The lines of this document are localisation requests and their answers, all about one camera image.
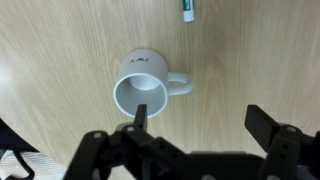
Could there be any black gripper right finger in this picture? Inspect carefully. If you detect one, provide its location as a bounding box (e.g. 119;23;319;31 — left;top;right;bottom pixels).
245;105;320;180

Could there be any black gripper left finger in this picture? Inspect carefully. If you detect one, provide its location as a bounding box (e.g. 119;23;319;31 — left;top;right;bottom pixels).
63;103;188;180

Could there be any white ceramic mug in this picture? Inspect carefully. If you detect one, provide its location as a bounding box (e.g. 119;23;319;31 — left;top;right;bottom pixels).
113;49;193;118

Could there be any green whiteboard marker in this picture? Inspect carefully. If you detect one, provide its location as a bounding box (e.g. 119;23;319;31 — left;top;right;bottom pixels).
182;0;195;22

